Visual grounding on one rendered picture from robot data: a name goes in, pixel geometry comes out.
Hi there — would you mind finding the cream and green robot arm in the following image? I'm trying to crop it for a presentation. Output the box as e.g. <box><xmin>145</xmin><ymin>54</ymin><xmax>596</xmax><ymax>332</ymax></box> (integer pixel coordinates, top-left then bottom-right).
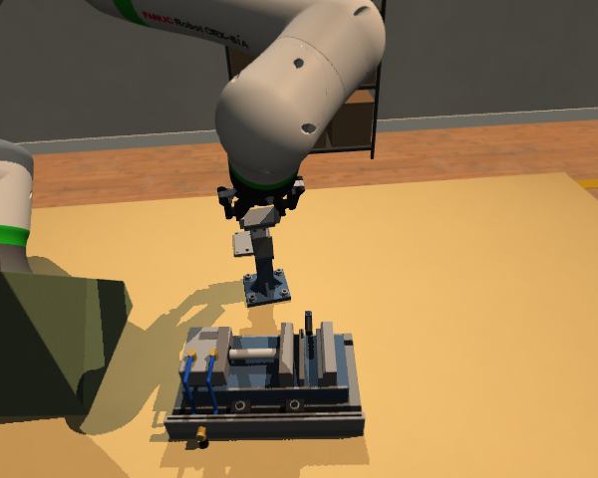
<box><xmin>0</xmin><ymin>0</ymin><xmax>386</xmax><ymax>273</ymax></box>

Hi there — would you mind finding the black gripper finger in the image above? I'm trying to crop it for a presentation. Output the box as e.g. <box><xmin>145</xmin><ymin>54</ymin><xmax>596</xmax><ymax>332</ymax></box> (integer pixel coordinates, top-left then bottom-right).
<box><xmin>217</xmin><ymin>186</ymin><xmax>255</xmax><ymax>229</ymax></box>
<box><xmin>272</xmin><ymin>175</ymin><xmax>305</xmax><ymax>224</ymax></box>

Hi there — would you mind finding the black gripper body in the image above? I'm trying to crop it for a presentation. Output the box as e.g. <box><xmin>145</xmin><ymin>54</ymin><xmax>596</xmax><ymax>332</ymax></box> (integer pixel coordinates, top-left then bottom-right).
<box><xmin>234</xmin><ymin>191</ymin><xmax>280</xmax><ymax>206</ymax></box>

